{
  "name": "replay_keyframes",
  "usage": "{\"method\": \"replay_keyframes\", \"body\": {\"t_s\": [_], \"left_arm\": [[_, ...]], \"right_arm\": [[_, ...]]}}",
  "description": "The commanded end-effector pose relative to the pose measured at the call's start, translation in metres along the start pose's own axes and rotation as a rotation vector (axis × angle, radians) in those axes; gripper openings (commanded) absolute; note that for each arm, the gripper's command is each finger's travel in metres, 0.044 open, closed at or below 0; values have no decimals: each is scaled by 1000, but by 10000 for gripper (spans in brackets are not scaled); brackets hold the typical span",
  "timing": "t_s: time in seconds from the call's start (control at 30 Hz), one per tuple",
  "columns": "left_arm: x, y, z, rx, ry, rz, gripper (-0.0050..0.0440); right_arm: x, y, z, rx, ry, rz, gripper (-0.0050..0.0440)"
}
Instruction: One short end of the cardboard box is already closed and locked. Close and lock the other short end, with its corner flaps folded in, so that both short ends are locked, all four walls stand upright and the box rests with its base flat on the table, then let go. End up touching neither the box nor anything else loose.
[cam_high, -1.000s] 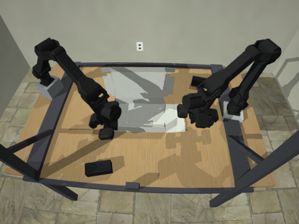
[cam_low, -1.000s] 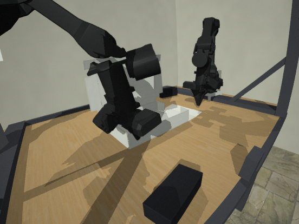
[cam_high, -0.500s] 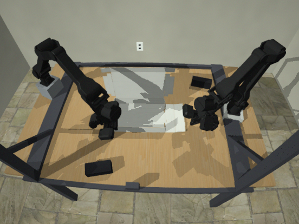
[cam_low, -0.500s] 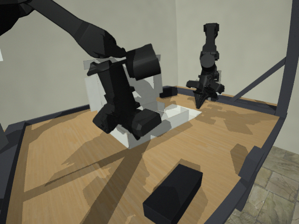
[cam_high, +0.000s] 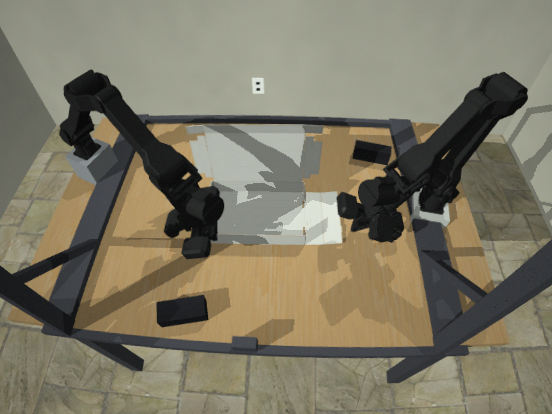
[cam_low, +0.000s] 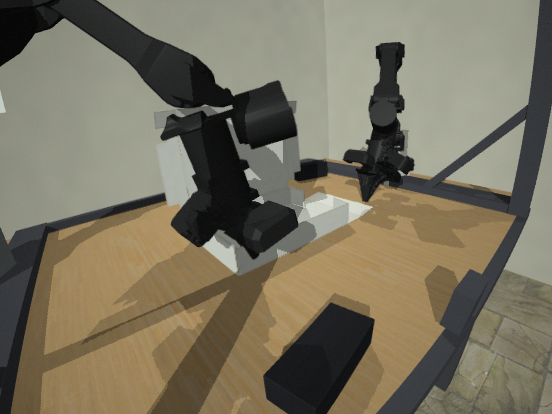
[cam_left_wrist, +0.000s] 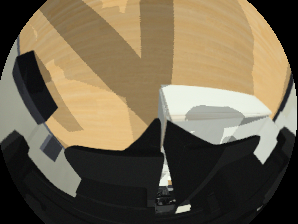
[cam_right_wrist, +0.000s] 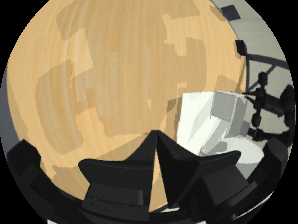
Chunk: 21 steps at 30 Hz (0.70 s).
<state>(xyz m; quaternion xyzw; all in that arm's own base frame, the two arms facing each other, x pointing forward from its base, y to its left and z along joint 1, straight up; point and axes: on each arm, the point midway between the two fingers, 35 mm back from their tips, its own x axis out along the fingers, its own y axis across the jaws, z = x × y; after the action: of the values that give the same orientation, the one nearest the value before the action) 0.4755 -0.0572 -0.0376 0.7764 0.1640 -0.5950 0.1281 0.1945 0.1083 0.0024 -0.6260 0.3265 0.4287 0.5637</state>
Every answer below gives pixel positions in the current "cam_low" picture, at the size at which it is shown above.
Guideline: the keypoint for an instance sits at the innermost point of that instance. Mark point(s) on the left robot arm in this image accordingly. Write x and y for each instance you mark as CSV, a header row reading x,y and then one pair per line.
x,y
263,114

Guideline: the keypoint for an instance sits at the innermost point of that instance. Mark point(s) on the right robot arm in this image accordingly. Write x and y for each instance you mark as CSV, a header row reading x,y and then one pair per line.
x,y
383,116

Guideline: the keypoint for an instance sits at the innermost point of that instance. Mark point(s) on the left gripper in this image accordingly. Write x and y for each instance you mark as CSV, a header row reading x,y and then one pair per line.
x,y
259,229

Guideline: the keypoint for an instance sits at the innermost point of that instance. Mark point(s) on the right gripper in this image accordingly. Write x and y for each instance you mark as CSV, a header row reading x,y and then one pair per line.
x,y
368,173

